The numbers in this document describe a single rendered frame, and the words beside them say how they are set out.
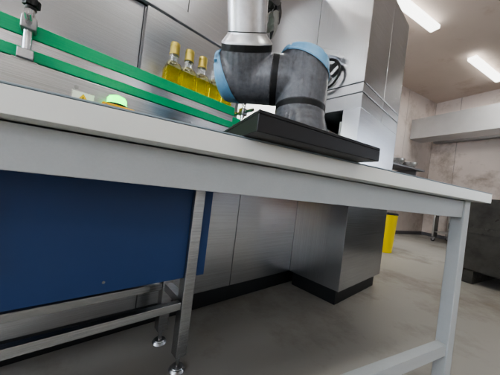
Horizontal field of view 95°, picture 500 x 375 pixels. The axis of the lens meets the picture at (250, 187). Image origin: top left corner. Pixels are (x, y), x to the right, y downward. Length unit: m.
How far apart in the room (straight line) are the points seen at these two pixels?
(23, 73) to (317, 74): 0.62
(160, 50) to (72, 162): 0.81
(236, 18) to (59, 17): 0.68
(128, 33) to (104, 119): 0.82
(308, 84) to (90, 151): 0.42
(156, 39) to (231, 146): 0.83
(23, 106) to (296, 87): 0.44
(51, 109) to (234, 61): 0.35
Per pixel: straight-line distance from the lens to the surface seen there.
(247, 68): 0.56
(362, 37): 1.84
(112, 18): 1.15
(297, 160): 0.43
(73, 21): 1.11
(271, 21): 0.94
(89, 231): 0.74
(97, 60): 0.77
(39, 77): 0.72
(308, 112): 0.52
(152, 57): 1.11
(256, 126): 0.34
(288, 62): 0.57
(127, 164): 0.39
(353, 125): 1.61
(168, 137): 0.35
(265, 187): 0.45
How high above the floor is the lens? 0.67
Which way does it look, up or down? level
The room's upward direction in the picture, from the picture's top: 7 degrees clockwise
